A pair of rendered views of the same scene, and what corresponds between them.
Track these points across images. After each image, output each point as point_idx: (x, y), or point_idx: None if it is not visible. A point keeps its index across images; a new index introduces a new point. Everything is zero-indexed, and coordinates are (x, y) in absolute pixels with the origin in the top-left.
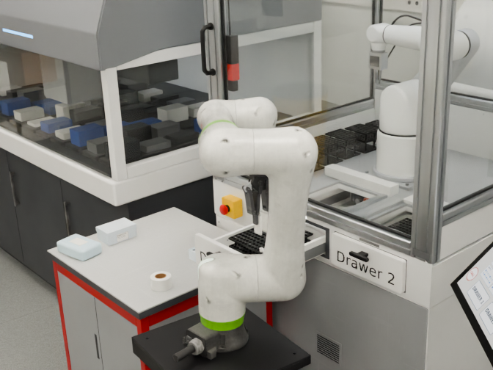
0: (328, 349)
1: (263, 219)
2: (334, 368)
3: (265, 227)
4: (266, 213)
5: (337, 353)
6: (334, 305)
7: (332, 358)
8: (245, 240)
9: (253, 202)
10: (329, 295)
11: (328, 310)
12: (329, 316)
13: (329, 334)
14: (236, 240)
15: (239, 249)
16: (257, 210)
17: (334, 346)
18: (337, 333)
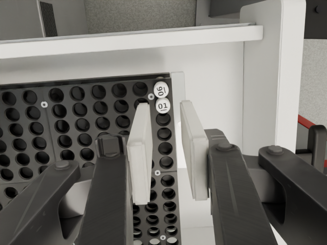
0: (50, 27)
1: (148, 148)
2: (56, 15)
3: (149, 121)
4: (141, 140)
5: (45, 5)
6: (6, 9)
7: (53, 18)
8: (152, 201)
9: (322, 203)
10: (1, 28)
11: (19, 29)
12: (24, 27)
13: (38, 26)
14: (170, 221)
15: (168, 195)
16: (232, 161)
17: (44, 13)
18: (31, 7)
